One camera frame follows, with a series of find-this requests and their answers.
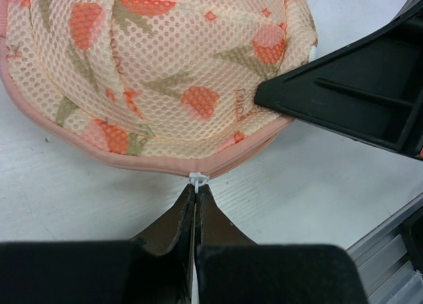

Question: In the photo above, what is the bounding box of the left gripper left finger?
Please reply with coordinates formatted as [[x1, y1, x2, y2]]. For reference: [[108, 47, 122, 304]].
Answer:
[[130, 184, 196, 257]]

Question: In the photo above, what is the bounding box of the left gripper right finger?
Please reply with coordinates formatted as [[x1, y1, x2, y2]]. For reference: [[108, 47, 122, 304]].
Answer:
[[195, 185, 256, 247]]

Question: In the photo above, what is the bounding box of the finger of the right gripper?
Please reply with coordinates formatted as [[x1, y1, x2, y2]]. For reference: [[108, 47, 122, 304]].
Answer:
[[254, 0, 422, 160]]

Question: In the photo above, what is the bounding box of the white zipper pull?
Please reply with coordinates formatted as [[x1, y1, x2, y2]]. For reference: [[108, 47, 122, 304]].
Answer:
[[188, 172, 210, 194]]

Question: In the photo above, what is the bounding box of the floral mesh laundry bag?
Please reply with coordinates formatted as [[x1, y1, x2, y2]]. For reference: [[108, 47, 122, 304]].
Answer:
[[1, 0, 318, 177]]

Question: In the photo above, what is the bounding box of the aluminium mounting rail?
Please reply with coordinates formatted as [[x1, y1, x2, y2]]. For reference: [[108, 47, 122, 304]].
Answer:
[[346, 194, 422, 303]]

